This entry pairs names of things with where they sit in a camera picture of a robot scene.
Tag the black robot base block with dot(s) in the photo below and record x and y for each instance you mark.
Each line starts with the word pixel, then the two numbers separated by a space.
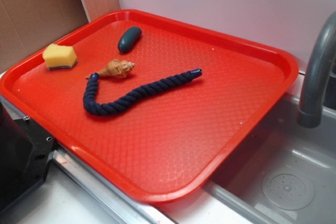
pixel 26 151

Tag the red plastic tray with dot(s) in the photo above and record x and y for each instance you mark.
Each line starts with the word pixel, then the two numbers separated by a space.
pixel 168 145

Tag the tan spiral seashell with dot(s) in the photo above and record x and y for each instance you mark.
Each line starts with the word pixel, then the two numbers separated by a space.
pixel 116 69

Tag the dark green oval stone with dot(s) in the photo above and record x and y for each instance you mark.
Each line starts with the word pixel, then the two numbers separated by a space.
pixel 129 38

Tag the yellow sponge with grey pad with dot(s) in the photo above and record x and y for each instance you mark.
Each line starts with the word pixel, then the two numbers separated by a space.
pixel 58 56

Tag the grey plastic sink basin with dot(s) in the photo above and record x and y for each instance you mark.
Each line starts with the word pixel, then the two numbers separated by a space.
pixel 281 172

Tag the grey sink faucet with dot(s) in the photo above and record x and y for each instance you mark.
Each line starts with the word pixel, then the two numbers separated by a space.
pixel 318 89

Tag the brown cardboard sheet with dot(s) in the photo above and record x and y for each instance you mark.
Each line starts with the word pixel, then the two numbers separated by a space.
pixel 29 25

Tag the silver aluminium rail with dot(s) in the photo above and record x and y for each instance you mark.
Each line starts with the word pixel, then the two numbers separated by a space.
pixel 74 193

